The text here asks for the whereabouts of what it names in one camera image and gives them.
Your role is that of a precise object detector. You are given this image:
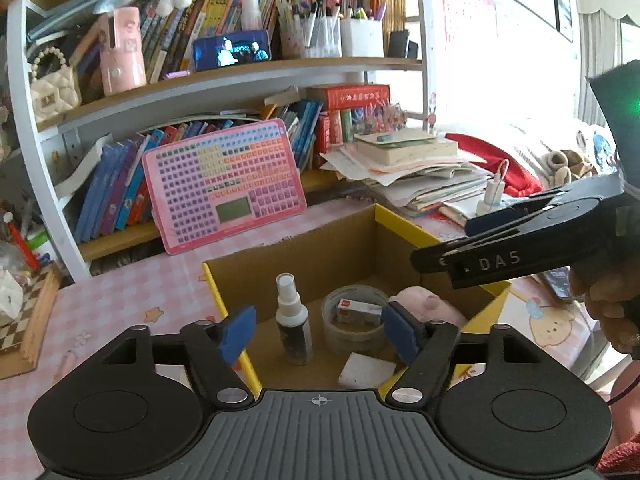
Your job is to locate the stack of papers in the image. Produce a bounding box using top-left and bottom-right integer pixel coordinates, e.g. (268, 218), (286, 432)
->
(319, 140), (497, 219)

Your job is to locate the thick cream book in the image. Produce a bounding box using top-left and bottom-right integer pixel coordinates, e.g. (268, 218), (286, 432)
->
(353, 127), (460, 166)

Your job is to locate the black cable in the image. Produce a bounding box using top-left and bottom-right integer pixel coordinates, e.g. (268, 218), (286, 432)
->
(605, 372), (640, 406)

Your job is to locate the colourful paper craft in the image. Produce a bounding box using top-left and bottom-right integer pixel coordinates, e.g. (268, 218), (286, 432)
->
(357, 102), (409, 134)

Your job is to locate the white and wooden bookshelf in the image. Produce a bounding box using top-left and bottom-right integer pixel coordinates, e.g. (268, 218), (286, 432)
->
(5, 0), (437, 282)

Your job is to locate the yellow-edged cardboard box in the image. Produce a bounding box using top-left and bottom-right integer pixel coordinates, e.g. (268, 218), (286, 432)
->
(201, 203), (511, 397)

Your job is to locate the pink plush toy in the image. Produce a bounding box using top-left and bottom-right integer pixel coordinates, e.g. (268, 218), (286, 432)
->
(388, 285), (469, 331)

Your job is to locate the white plastic bottle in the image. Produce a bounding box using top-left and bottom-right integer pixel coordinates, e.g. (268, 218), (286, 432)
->
(241, 0), (265, 32)

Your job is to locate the beige plush toy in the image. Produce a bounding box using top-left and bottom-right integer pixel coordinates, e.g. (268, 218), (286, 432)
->
(542, 148), (599, 189)

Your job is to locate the wooden chessboard box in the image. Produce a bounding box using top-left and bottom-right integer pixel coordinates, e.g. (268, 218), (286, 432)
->
(0, 262), (62, 372)

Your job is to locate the white spray bottle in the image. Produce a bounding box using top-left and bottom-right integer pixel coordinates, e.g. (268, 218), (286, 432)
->
(274, 273), (314, 366)

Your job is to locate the blue plastic folder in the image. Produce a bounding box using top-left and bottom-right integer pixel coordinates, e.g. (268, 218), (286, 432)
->
(27, 0), (121, 44)

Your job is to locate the white foam block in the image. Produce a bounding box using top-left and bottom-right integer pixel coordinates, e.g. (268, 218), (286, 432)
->
(338, 352), (397, 390)

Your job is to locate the clear tape roll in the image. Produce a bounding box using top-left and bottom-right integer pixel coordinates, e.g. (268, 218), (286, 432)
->
(321, 284), (394, 356)

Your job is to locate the pink toy keyboard tablet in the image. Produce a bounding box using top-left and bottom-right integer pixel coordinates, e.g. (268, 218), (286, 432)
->
(141, 118), (308, 255)

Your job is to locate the dark printed card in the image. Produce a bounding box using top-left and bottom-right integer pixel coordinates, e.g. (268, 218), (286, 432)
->
(542, 267), (574, 302)

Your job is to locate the small red and white box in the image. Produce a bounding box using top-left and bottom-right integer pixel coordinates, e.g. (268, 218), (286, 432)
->
(335, 298), (384, 325)

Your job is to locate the red marker pen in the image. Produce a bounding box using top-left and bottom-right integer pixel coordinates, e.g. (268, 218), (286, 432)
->
(5, 211), (40, 272)

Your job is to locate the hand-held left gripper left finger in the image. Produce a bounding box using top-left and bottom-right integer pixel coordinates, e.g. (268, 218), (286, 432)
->
(99, 305), (258, 411)

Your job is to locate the small black box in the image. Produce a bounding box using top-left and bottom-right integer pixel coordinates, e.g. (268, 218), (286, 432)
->
(388, 29), (420, 60)

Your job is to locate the crumpled white paper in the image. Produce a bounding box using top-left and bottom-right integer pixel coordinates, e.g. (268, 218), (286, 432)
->
(0, 269), (25, 319)

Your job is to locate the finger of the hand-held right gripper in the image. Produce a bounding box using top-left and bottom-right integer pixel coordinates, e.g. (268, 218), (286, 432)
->
(520, 174), (624, 209)
(464, 201), (557, 237)

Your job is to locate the row of colourful books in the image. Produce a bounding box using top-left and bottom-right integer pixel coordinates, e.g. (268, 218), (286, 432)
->
(134, 0), (287, 82)

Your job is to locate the red fuzzy garment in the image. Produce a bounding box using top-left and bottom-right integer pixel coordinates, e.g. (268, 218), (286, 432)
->
(597, 432), (640, 477)

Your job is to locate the leaning blue book bundle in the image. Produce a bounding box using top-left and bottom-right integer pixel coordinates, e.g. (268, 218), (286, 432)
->
(260, 100), (326, 174)

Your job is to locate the white pen cup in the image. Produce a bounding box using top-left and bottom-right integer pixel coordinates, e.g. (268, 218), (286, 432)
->
(340, 2), (386, 59)

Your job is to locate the clear pen holder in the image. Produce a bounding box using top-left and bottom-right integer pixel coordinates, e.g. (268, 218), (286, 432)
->
(278, 0), (342, 60)

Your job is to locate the white charger with cable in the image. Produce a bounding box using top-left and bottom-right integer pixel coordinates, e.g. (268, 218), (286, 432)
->
(475, 159), (507, 216)

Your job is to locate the red boxed book set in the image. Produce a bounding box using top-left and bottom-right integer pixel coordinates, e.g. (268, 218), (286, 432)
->
(317, 109), (359, 147)

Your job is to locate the person's right forearm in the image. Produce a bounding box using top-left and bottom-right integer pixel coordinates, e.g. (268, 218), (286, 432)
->
(612, 357), (640, 441)

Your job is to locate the white quilted pearl handbag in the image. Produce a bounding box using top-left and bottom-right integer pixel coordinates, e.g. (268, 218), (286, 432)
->
(28, 45), (82, 125)

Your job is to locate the wall poster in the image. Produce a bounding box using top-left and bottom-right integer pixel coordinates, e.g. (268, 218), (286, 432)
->
(439, 0), (500, 61)

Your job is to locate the person's right hand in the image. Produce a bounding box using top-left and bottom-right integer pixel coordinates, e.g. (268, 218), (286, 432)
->
(569, 259), (640, 359)

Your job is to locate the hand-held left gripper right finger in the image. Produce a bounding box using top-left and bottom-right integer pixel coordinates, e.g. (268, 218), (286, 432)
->
(380, 302), (542, 407)

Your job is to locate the light curtain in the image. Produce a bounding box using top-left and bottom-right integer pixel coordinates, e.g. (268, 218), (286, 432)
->
(573, 0), (640, 127)

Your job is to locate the row of blue books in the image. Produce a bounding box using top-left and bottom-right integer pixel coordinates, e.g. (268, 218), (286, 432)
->
(72, 127), (169, 244)

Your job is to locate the thick red dictionary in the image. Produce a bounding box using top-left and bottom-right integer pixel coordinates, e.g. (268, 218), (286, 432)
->
(305, 83), (392, 112)

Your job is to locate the smartphone with lit screen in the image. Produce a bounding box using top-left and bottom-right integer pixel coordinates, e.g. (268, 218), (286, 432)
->
(191, 28), (272, 72)

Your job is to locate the red cloth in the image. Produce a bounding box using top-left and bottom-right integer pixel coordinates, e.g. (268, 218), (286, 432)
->
(444, 132), (547, 197)

